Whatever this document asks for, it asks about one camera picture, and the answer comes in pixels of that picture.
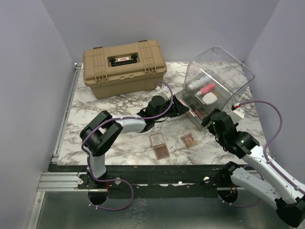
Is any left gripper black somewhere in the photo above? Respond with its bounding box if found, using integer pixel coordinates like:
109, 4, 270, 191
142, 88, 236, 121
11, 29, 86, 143
154, 95, 189, 122

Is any pale pink makeup stick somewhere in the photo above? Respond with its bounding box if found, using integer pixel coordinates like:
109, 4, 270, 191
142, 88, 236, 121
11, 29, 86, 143
180, 99, 196, 117

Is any red lip gloss tube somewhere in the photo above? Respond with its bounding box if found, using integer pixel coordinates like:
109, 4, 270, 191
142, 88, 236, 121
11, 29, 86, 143
191, 104, 203, 120

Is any white egg-shaped sponge case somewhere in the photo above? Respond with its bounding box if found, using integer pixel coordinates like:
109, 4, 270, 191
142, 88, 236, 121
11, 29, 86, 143
202, 92, 218, 105

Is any white spray bottle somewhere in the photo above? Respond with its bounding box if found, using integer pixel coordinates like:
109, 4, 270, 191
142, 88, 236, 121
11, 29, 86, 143
189, 76, 211, 90

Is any clear acrylic makeup organizer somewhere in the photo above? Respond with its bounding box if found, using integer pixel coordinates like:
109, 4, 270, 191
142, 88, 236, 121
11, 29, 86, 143
179, 46, 255, 130

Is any tan plastic toolbox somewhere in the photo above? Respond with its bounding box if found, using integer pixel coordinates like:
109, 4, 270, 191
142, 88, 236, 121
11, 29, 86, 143
82, 40, 167, 99

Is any pink tube with white cap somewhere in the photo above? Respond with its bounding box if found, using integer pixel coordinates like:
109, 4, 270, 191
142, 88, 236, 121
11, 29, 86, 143
196, 83, 215, 96

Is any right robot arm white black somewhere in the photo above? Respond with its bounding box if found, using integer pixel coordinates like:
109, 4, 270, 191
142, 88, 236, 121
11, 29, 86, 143
201, 108, 305, 228

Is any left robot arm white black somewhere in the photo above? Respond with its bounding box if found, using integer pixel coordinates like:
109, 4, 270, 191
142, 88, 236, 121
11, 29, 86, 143
80, 95, 190, 188

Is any orange eyeshadow palette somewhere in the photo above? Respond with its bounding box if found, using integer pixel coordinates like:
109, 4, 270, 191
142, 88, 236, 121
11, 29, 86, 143
181, 133, 197, 148

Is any labelled compact box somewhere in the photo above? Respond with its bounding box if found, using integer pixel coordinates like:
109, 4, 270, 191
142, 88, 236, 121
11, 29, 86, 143
150, 133, 165, 147

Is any rose gold clear compact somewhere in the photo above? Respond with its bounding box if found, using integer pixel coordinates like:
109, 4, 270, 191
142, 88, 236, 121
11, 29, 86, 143
154, 144, 170, 160

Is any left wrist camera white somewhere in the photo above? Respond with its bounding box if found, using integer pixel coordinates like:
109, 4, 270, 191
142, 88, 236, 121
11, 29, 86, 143
155, 85, 171, 101

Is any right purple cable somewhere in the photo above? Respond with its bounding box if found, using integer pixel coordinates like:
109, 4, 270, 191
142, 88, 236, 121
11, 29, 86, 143
218, 100, 305, 208

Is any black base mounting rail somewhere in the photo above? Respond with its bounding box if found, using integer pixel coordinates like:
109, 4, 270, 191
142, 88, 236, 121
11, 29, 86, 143
39, 164, 236, 200

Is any aluminium frame rail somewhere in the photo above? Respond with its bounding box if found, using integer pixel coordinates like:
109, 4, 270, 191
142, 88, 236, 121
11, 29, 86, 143
37, 63, 82, 192

